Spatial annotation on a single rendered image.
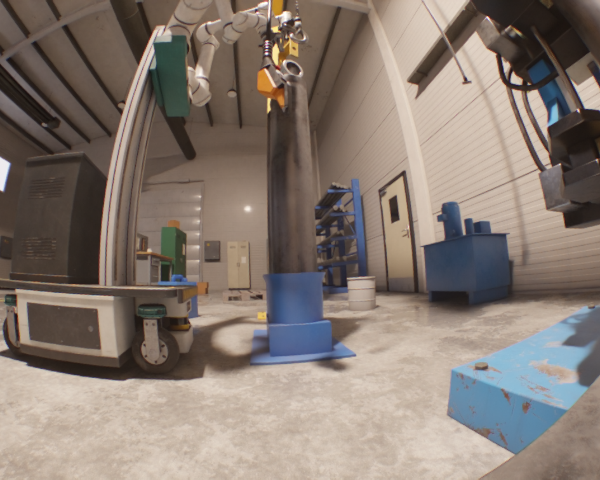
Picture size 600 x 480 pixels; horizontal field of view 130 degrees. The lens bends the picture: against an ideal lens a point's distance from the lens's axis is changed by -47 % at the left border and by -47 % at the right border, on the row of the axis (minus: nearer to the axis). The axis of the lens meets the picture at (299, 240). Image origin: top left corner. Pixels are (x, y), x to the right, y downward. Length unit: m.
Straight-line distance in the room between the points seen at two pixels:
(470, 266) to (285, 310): 1.83
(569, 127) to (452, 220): 2.65
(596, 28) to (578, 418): 0.54
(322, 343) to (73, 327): 0.98
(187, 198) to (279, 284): 10.42
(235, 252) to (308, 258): 8.93
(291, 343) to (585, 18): 1.33
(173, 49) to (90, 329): 1.25
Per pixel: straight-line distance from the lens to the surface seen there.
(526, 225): 3.00
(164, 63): 1.52
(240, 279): 9.99
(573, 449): 0.34
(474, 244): 2.53
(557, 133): 0.46
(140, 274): 5.67
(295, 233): 1.17
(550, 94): 0.89
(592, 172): 0.43
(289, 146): 1.32
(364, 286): 2.63
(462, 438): 0.60
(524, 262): 3.03
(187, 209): 11.29
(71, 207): 1.14
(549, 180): 0.67
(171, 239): 7.08
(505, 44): 0.89
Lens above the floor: 0.34
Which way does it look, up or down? 8 degrees up
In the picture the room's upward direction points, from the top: 2 degrees counter-clockwise
